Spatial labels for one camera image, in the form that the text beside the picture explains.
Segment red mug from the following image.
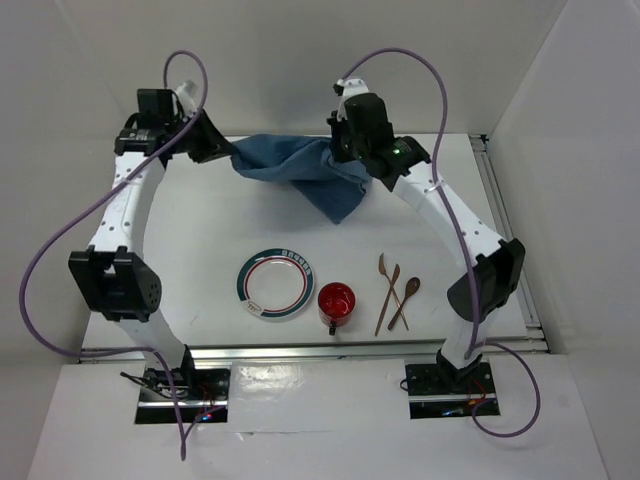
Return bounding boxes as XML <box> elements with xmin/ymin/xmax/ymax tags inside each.
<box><xmin>317</xmin><ymin>282</ymin><xmax>356</xmax><ymax>336</ymax></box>

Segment blue cloth placemat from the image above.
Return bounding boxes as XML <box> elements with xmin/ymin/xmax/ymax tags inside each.
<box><xmin>231</xmin><ymin>134</ymin><xmax>372</xmax><ymax>224</ymax></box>

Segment aluminium rail front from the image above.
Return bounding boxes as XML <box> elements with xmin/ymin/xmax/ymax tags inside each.
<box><xmin>81</xmin><ymin>331</ymin><xmax>549</xmax><ymax>362</ymax></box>

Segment aluminium rail right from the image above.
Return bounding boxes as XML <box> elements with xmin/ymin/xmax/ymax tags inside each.
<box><xmin>469</xmin><ymin>132</ymin><xmax>546</xmax><ymax>341</ymax></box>

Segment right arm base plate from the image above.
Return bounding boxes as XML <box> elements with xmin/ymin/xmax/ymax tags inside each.
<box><xmin>399</xmin><ymin>362</ymin><xmax>500</xmax><ymax>420</ymax></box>

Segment aluminium rail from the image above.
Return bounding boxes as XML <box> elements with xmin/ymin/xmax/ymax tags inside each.
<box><xmin>81</xmin><ymin>331</ymin><xmax>549</xmax><ymax>362</ymax></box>
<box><xmin>469</xmin><ymin>132</ymin><xmax>546</xmax><ymax>341</ymax></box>

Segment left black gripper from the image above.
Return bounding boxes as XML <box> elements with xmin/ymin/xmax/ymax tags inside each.
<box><xmin>164</xmin><ymin>107</ymin><xmax>236</xmax><ymax>163</ymax></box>

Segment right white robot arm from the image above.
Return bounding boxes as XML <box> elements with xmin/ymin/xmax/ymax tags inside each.
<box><xmin>327</xmin><ymin>77</ymin><xmax>525</xmax><ymax>392</ymax></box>

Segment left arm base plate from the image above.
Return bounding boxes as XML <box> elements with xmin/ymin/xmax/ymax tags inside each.
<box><xmin>120</xmin><ymin>367</ymin><xmax>231</xmax><ymax>425</ymax></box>

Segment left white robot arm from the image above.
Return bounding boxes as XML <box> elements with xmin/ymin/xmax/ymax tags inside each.
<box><xmin>68</xmin><ymin>81</ymin><xmax>235</xmax><ymax>399</ymax></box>

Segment white plate green red rim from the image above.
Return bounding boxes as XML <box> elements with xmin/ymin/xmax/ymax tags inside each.
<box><xmin>235</xmin><ymin>248</ymin><xmax>316</xmax><ymax>323</ymax></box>

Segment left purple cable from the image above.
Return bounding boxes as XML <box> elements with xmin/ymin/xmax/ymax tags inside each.
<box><xmin>18</xmin><ymin>49</ymin><xmax>209</xmax><ymax>461</ymax></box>

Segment copper spoon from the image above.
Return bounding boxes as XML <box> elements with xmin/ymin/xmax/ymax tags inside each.
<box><xmin>387</xmin><ymin>277</ymin><xmax>421</xmax><ymax>331</ymax></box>

